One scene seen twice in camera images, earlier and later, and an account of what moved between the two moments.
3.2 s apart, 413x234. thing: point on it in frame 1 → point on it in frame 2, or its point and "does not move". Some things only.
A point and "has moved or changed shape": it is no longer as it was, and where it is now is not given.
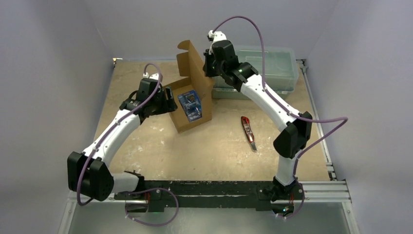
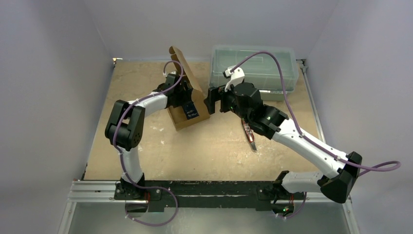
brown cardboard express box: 195,77 has moved or changed shape
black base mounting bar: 244,195 does not move
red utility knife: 245,121 does not move
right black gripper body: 208,66 → 222,99
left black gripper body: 159,103 → 182,94
